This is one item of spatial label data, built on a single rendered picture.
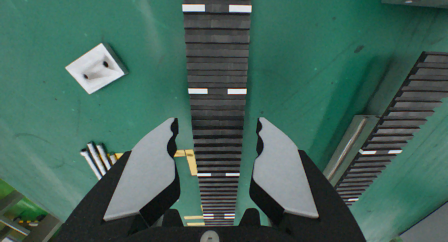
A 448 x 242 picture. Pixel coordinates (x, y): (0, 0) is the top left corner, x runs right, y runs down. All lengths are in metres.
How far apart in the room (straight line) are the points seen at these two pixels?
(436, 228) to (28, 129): 0.85
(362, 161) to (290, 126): 0.10
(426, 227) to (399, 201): 0.19
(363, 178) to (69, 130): 0.39
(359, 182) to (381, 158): 0.05
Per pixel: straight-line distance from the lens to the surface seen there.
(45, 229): 1.75
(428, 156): 0.40
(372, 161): 0.25
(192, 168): 0.22
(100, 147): 0.24
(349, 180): 0.25
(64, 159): 0.32
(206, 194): 0.21
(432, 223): 0.67
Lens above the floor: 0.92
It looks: 61 degrees down
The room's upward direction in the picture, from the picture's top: 178 degrees clockwise
